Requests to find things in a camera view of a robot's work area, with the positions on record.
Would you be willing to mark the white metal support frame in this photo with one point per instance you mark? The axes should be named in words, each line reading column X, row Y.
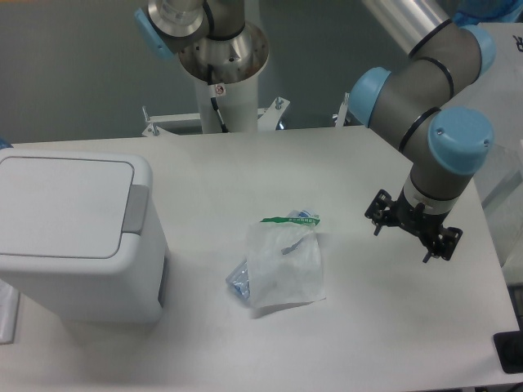
column 271, row 118

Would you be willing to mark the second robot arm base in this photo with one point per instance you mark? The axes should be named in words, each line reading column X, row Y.
column 213, row 40

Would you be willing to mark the crumpled white plastic bag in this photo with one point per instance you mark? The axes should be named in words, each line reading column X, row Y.
column 284, row 261

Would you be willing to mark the black device at edge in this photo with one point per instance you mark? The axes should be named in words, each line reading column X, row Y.
column 509, row 349

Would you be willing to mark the white trash can body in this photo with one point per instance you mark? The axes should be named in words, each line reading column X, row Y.
column 125, row 287

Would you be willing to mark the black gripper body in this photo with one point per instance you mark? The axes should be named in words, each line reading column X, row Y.
column 416, row 221

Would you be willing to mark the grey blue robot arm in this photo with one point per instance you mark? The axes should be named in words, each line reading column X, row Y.
column 410, row 110

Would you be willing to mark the crushed clear plastic bottle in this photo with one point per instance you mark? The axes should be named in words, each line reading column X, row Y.
column 238, row 282

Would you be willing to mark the white trash can lid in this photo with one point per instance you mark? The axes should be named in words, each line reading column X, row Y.
column 62, row 207

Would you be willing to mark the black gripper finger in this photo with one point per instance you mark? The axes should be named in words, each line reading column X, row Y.
column 441, row 243
column 379, row 211

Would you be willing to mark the clear plastic sheet left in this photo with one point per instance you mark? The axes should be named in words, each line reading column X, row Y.
column 10, row 299

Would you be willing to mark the grey lid push button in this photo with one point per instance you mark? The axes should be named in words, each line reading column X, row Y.
column 135, row 211

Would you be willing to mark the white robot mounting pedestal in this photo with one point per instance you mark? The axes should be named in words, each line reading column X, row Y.
column 239, row 100

